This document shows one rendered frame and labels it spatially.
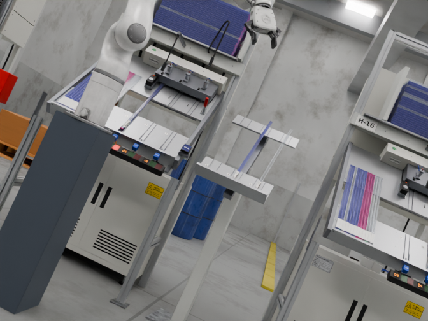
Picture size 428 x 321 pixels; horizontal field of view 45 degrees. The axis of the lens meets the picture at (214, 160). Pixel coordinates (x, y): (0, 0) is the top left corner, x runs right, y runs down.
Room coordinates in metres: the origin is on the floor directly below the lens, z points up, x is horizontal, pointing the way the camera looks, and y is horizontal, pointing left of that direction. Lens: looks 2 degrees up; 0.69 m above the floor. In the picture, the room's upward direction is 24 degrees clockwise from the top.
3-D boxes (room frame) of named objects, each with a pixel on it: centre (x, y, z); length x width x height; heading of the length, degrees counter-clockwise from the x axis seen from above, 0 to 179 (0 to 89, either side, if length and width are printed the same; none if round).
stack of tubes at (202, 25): (2.94, 0.39, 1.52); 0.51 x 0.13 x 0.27; 85
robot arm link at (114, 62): (1.92, 0.50, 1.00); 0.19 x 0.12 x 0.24; 27
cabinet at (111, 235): (3.06, 0.44, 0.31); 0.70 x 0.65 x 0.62; 85
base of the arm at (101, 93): (1.89, 0.48, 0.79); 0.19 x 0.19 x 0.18
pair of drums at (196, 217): (6.20, 0.04, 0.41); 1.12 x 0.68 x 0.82; 177
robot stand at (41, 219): (1.89, 0.48, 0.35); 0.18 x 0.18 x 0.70; 81
